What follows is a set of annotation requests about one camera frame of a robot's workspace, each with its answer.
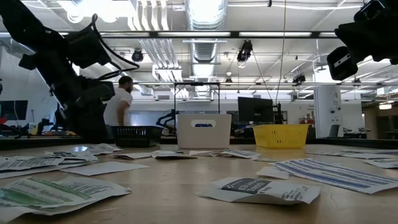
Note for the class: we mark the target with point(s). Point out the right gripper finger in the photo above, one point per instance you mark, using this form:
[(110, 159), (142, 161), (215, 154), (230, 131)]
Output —
[(342, 63)]

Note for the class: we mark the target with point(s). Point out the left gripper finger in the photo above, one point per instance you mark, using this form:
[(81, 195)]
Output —
[(96, 91)]

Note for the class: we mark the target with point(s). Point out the white printed towelette packet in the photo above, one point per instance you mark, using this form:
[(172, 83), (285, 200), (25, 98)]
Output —
[(130, 155), (96, 148), (31, 174), (384, 163)]

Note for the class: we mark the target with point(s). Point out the blue striped bandage packet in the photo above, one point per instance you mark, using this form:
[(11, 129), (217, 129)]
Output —
[(335, 175)]

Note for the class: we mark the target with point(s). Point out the green striped bandage packet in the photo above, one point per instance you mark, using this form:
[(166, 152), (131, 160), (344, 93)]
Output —
[(205, 153), (102, 186), (37, 193), (18, 214)]

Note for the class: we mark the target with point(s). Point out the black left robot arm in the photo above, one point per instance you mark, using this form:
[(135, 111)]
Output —
[(34, 40)]

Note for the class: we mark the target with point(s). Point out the blue background robot arm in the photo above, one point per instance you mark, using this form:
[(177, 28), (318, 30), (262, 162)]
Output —
[(166, 118)]

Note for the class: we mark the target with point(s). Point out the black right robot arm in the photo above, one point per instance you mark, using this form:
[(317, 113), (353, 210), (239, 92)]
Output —
[(373, 9)]

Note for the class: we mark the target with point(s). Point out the person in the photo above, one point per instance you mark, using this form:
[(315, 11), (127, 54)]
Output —
[(118, 105)]

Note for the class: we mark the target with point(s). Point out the black ceiling spot lamp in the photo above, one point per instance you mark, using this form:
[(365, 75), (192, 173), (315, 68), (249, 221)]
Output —
[(244, 50), (298, 78), (137, 55)]

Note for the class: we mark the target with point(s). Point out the white room pillar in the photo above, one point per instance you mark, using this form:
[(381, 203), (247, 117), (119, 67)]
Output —
[(328, 112)]

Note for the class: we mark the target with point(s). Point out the black plastic basket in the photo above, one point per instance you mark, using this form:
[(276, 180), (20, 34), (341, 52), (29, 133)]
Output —
[(136, 135)]

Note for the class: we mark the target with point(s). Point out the BZK towelette packet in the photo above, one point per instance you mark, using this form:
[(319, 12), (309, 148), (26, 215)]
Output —
[(28, 163), (71, 155), (248, 186)]

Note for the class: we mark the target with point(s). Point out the white LED light strip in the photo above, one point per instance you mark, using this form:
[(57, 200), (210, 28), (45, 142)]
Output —
[(275, 34), (194, 34)]

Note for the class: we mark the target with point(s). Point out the white gauze pad packet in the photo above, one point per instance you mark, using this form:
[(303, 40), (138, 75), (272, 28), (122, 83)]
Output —
[(104, 168)]

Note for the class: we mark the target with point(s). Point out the yellow plastic basket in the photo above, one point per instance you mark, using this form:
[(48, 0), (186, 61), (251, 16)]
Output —
[(280, 137)]

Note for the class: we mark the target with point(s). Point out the black computer monitor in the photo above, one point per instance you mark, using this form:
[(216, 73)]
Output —
[(255, 109)]

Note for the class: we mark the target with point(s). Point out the black overhead light bar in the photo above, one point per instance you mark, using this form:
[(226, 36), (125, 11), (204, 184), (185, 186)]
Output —
[(234, 34)]

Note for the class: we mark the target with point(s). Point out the white plastic bin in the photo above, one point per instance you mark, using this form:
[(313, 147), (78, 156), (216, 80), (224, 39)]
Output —
[(203, 135)]

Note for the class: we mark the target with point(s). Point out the white narrow bandage packet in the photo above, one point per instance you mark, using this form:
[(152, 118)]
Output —
[(272, 172)]

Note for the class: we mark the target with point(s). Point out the torn white text-printed packet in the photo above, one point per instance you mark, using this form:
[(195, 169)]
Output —
[(241, 153)]

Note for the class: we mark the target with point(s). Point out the dark wall screen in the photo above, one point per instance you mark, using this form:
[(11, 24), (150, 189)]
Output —
[(14, 109)]

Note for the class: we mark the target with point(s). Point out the silver ceiling air duct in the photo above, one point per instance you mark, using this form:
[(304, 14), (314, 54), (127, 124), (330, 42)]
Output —
[(203, 18)]

